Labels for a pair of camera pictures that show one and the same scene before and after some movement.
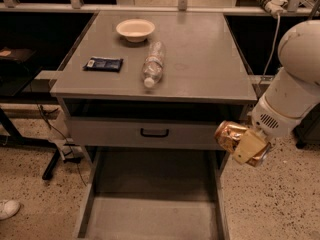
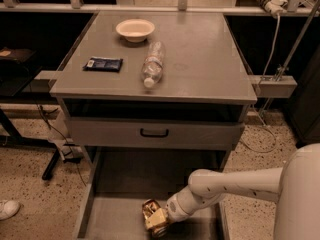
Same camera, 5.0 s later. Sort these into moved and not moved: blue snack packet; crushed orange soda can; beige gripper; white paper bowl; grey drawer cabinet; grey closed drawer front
Moved: crushed orange soda can; beige gripper
Not moved: white paper bowl; blue snack packet; grey closed drawer front; grey drawer cabinet
